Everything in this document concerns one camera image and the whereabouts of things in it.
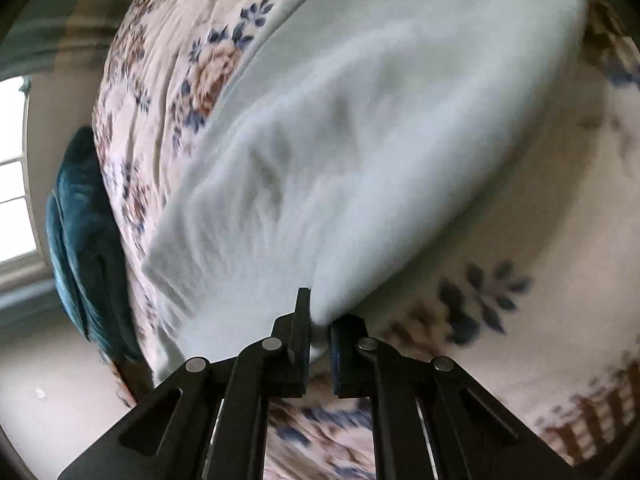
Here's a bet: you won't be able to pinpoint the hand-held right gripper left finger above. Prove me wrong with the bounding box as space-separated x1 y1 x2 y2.
56 287 312 480

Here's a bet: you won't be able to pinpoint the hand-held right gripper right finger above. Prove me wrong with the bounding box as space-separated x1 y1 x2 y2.
330 313 586 480

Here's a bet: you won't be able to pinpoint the white pants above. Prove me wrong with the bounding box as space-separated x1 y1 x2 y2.
141 0 590 386

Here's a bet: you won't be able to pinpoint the floral blanket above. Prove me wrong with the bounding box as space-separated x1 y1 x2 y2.
91 0 640 480

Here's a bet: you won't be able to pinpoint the teal blanket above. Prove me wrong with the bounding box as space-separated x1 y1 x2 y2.
45 126 146 364

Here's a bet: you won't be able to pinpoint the window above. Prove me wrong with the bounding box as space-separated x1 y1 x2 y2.
0 75 43 266

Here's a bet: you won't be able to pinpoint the striped curtain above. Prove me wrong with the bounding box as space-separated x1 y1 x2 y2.
0 0 151 77

